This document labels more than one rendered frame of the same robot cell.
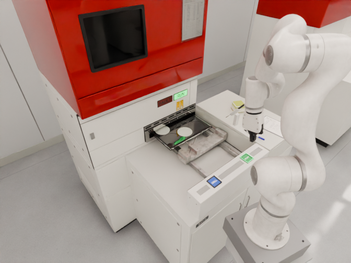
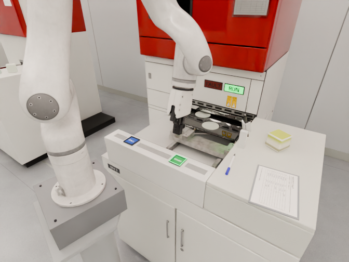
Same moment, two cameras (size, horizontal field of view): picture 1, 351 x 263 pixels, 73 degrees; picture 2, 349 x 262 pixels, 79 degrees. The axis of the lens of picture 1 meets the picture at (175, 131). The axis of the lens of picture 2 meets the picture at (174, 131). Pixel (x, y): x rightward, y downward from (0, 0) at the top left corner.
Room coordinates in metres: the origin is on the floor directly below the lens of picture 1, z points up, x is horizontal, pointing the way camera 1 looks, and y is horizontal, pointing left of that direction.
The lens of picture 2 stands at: (0.71, -1.05, 1.51)
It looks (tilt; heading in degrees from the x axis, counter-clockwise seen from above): 31 degrees down; 73
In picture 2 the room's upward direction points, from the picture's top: straight up
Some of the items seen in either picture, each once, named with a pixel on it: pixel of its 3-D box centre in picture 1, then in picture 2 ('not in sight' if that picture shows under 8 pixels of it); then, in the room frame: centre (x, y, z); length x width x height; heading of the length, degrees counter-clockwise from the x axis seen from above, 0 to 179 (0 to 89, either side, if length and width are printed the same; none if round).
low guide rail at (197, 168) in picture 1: (185, 158); (180, 139); (1.04, -0.06, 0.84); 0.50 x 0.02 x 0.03; 39
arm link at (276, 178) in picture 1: (275, 184); (57, 108); (0.53, -0.35, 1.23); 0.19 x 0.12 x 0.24; 92
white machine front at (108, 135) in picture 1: (148, 118); (195, 92); (1.22, 0.17, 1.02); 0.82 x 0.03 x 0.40; 129
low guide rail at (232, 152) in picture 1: (215, 140); (223, 155); (1.21, -0.27, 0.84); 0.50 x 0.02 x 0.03; 39
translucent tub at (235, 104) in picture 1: (238, 107); (278, 140); (1.38, -0.43, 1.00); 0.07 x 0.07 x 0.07; 13
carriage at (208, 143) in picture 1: (202, 146); (200, 143); (1.12, -0.18, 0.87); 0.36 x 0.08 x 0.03; 129
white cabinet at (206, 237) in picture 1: (207, 189); (202, 209); (1.14, -0.25, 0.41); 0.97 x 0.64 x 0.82; 129
